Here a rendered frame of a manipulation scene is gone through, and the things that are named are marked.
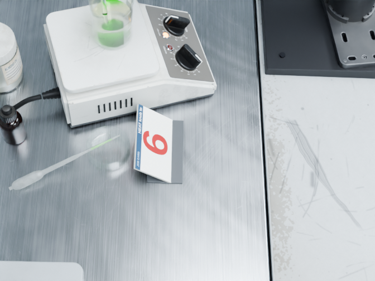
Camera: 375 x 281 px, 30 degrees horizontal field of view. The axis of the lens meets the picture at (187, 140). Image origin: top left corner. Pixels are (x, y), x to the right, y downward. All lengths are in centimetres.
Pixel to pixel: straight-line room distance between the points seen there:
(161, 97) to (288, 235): 24
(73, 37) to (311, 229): 38
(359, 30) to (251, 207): 30
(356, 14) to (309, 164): 23
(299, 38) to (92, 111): 31
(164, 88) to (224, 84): 11
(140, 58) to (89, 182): 17
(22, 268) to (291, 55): 45
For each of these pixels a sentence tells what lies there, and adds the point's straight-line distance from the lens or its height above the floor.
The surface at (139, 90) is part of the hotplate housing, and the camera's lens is 87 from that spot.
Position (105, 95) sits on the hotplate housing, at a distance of 86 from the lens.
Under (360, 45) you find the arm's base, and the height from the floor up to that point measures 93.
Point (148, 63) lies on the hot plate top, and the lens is 86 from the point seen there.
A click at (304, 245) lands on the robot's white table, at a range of 87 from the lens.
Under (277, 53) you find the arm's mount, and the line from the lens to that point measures 98.
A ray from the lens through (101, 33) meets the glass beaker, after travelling 84.
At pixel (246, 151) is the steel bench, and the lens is 91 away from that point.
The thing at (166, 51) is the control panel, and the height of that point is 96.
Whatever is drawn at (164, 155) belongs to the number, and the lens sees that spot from 88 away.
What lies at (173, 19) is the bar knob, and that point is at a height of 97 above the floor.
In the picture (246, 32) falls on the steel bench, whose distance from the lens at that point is 101.
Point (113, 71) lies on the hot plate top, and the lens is 85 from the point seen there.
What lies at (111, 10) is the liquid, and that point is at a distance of 86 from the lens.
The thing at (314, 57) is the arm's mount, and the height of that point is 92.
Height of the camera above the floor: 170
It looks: 62 degrees down
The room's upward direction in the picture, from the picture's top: 8 degrees clockwise
